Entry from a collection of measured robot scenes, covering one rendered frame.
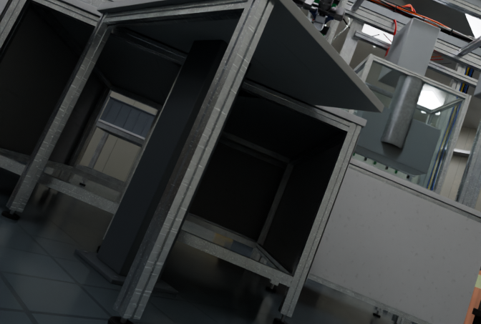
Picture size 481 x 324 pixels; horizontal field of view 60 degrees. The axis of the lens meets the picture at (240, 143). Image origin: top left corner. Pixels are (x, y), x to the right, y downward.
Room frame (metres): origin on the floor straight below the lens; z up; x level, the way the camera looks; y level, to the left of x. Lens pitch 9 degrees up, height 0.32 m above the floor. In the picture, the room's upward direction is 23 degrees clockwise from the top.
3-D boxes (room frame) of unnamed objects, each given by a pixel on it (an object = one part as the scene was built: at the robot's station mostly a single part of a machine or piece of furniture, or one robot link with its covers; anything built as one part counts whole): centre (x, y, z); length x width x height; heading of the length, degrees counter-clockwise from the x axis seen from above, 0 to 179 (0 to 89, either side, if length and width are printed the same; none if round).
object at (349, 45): (2.95, -0.48, 1.56); 0.09 x 0.04 x 1.39; 90
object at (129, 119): (3.90, 0.95, 0.73); 0.62 x 0.42 x 0.23; 90
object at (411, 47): (2.61, -0.84, 1.50); 0.38 x 0.21 x 0.88; 0
